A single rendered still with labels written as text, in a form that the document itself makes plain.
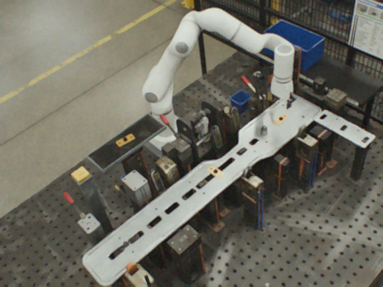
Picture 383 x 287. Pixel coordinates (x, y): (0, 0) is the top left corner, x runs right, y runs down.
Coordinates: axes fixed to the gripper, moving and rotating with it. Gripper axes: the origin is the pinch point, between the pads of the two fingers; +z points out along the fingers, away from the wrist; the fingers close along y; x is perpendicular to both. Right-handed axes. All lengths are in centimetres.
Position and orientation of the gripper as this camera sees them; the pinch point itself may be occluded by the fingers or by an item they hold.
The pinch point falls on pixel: (281, 102)
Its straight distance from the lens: 225.2
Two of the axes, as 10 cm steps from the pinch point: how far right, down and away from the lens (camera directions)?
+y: 6.7, 4.9, -5.5
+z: 1.1, 6.7, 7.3
